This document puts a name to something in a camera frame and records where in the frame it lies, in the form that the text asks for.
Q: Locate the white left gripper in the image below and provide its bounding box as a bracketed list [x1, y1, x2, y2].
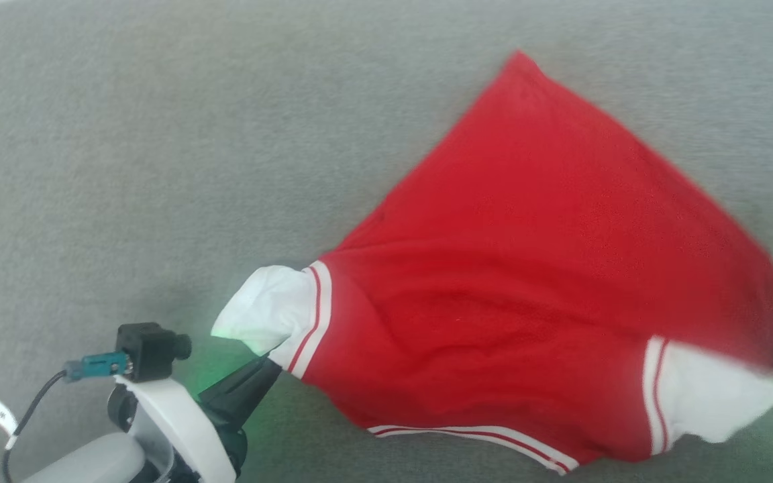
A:
[114, 354, 284, 483]

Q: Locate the white cable label tag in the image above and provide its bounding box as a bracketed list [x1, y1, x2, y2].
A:
[0, 395, 20, 451]

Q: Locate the teal left camera connector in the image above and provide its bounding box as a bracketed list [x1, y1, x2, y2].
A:
[64, 352, 134, 384]

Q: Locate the grey fabric sofa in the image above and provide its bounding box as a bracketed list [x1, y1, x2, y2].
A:
[0, 0, 773, 483]

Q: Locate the red shirt with white trim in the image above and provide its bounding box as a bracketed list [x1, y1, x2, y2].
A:
[211, 50, 773, 476]

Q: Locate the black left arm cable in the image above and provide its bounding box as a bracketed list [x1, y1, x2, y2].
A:
[1, 369, 69, 483]

